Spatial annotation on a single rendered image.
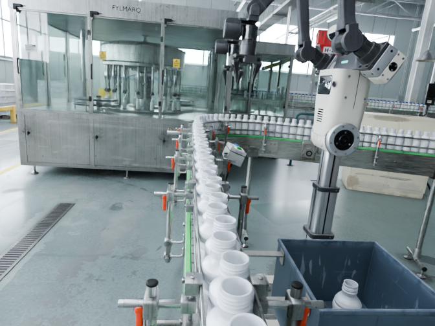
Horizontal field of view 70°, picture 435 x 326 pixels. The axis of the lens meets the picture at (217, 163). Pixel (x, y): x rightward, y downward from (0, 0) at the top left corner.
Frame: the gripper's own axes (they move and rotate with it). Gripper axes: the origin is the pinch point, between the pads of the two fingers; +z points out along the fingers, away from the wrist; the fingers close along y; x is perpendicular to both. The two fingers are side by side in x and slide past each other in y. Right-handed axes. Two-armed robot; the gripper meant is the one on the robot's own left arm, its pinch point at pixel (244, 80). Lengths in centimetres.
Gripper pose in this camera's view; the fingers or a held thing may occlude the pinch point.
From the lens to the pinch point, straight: 123.9
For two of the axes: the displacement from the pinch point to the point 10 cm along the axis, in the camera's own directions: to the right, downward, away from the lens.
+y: 9.9, 0.8, 1.0
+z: -1.0, 9.7, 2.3
